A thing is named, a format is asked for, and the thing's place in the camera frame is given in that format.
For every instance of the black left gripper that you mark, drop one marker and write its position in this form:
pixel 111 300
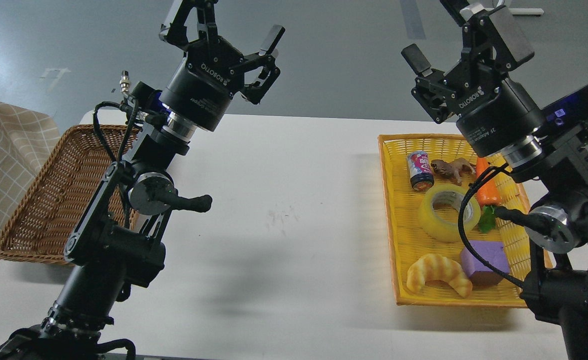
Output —
pixel 202 87

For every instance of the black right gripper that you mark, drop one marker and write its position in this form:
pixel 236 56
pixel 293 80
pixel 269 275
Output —
pixel 493 111

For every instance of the yellow tape roll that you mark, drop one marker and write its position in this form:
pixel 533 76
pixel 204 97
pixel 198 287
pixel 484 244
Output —
pixel 439 211

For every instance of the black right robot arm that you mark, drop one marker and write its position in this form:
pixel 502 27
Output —
pixel 556 288

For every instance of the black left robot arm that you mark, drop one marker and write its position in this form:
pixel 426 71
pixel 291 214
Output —
pixel 117 242

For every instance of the white floor stand base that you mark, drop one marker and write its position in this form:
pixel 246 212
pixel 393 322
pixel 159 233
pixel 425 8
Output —
pixel 527 11

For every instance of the brown toy animal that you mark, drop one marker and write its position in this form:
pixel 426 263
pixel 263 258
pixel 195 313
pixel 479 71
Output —
pixel 453 169

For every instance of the small drink can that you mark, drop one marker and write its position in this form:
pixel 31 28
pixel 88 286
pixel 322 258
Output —
pixel 420 171

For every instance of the orange toy carrot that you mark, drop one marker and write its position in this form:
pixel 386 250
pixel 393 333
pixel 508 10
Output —
pixel 488 198

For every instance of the yellow woven basket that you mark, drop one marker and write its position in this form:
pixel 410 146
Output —
pixel 408 242

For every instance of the toy croissant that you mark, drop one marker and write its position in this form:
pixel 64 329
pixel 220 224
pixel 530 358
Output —
pixel 435 267

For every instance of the purple foam block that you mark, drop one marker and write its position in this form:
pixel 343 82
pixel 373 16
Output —
pixel 480 275

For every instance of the brown wicker basket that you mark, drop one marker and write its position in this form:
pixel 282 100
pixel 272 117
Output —
pixel 51 208

